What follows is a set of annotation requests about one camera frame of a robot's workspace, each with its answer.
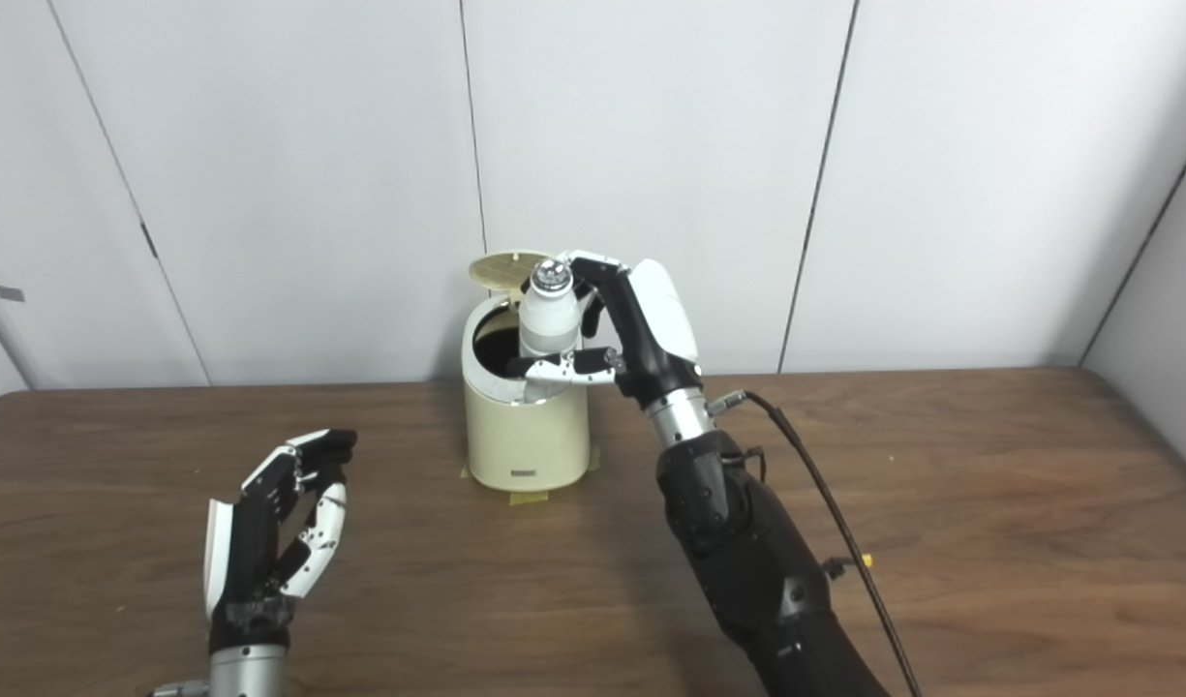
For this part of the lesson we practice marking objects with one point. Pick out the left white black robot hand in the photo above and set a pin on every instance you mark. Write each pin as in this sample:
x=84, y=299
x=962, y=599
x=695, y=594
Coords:
x=249, y=552

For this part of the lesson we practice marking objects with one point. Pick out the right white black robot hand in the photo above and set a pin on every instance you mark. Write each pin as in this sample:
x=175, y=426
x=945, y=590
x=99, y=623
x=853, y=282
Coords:
x=651, y=329

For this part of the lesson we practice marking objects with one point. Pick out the small white plastic bottle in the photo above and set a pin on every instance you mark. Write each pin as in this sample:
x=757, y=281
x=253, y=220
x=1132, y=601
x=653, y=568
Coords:
x=549, y=324

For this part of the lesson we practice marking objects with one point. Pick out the cream round bin lid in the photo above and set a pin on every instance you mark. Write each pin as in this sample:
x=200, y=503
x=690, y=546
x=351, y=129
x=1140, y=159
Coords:
x=501, y=269

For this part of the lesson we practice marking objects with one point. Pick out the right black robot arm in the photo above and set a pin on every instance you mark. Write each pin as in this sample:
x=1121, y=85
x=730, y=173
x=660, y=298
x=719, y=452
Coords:
x=747, y=552

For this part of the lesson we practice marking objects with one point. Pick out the cream-colored bin body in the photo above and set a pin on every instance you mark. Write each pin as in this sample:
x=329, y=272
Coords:
x=525, y=440

